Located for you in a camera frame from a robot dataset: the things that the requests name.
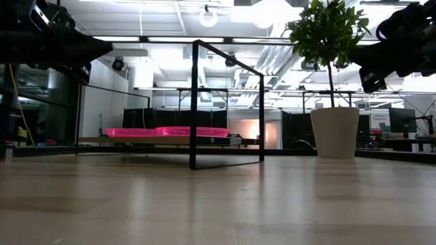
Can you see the black background metal frame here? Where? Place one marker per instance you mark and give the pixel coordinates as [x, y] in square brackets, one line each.
[211, 89]

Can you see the red background object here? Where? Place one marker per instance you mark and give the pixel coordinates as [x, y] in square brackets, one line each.
[51, 142]

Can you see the black metal shelf wooden board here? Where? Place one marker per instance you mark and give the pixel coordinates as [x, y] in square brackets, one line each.
[193, 102]

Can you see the white plant pot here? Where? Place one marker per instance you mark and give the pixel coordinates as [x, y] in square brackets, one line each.
[335, 132]

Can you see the yellow background object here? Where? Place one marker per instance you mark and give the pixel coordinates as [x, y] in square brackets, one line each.
[22, 133]

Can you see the small white cup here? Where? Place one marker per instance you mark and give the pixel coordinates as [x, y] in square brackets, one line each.
[8, 153]

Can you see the long ceiling light strip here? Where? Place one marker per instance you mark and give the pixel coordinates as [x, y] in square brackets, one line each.
[184, 39]

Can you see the black computer monitor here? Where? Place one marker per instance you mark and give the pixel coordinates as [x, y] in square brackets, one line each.
[403, 119]

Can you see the white printed sign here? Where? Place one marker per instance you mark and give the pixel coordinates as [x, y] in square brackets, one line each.
[379, 117]

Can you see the round white ceiling lamp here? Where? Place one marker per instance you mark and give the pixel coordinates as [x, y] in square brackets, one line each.
[208, 18]

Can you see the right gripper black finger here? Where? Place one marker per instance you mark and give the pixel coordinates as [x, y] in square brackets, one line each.
[378, 58]
[373, 81]

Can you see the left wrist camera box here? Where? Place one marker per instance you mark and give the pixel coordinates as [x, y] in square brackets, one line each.
[41, 15]

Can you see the black flat box white label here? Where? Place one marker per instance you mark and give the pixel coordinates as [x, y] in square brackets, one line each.
[218, 140]

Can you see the small green leafy tree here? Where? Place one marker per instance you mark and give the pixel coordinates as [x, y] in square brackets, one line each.
[327, 34]

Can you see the background office desk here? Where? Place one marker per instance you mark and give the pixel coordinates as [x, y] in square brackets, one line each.
[402, 141]

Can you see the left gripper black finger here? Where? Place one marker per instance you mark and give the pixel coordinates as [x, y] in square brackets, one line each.
[86, 72]
[96, 50]

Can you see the black partition panel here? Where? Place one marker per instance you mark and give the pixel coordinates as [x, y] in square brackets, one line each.
[296, 129]
[163, 120]

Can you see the black round ceiling fixture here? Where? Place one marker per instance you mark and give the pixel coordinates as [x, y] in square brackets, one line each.
[230, 61]
[118, 64]

